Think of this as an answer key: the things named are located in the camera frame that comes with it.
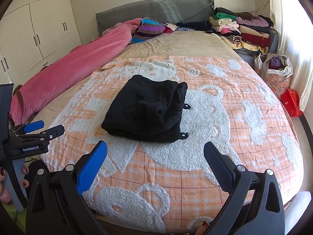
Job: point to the grey padded headboard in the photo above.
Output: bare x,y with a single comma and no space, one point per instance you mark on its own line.
159,12

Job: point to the white wardrobe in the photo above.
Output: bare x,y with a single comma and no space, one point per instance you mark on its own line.
44,29

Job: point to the floral cloth bag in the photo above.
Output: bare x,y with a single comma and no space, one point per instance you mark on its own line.
276,83

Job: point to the person's left hand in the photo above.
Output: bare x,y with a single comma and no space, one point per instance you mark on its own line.
5,191

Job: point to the white curtain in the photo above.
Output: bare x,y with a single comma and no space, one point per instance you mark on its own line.
293,41

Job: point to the beige bed sheet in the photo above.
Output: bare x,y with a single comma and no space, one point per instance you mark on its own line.
183,44

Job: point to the green cloth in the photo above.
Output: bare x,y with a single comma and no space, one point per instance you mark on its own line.
12,215

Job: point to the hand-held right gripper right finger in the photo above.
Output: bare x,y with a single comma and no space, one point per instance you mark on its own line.
220,166

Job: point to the orange bear blanket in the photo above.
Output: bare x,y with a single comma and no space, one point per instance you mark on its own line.
220,127

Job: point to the person's left leg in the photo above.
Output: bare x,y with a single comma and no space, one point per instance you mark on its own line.
34,165

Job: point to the black t-shirt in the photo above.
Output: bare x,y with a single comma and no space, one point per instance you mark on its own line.
146,112

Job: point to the red bag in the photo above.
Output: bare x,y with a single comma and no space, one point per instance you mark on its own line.
292,102

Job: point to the stack of folded clothes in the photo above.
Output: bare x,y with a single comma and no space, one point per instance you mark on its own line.
244,27

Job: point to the dark navy garment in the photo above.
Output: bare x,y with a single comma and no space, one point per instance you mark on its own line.
193,25

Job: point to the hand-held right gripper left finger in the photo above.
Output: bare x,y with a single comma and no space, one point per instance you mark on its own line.
93,166

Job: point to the pink fleece quilt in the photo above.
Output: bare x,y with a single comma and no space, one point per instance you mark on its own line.
73,66

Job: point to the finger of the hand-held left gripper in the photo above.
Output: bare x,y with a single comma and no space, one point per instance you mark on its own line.
53,131
34,126

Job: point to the striped colourful blanket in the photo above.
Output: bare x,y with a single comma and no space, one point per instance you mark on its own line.
149,29

